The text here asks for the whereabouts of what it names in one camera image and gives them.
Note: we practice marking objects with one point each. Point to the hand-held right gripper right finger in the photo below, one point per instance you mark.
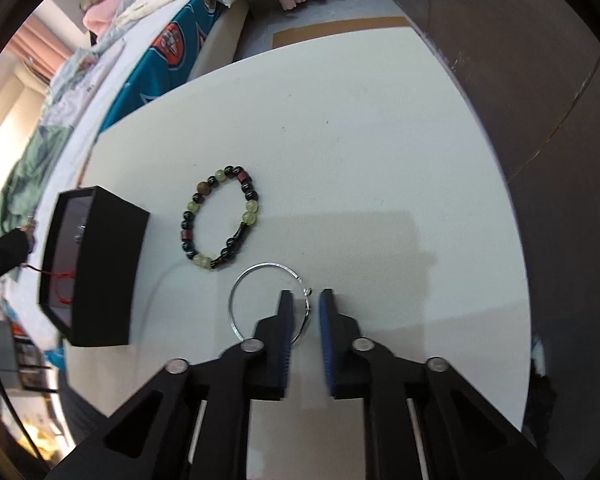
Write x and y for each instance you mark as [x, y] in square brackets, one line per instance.
[326, 345]

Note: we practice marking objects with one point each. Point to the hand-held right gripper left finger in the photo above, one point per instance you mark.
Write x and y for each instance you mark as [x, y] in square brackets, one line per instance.
[284, 345]

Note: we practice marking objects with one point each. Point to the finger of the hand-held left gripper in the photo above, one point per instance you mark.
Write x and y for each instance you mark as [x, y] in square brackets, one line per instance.
[5, 255]

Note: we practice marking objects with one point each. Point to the silver hoop bangle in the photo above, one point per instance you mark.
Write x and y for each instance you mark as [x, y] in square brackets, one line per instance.
[260, 265]

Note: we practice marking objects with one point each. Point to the black jewelry box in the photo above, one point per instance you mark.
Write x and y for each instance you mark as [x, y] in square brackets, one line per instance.
[105, 280]

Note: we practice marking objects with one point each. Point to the green striped cloth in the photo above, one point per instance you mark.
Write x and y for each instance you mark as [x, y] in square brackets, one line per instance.
[30, 170]

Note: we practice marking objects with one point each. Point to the white bed blanket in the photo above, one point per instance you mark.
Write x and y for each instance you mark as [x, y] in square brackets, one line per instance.
[87, 125]

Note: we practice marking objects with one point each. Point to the light floral quilt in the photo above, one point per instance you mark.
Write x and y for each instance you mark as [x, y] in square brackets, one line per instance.
[75, 85]

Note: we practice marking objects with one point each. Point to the white bedside table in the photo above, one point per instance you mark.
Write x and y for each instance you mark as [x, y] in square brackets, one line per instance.
[355, 160]

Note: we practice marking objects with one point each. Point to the teal printed bedsheet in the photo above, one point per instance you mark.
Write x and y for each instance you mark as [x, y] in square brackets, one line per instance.
[145, 85]

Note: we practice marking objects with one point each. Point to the beige bed frame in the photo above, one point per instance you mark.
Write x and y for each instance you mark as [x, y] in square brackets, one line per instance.
[220, 35]

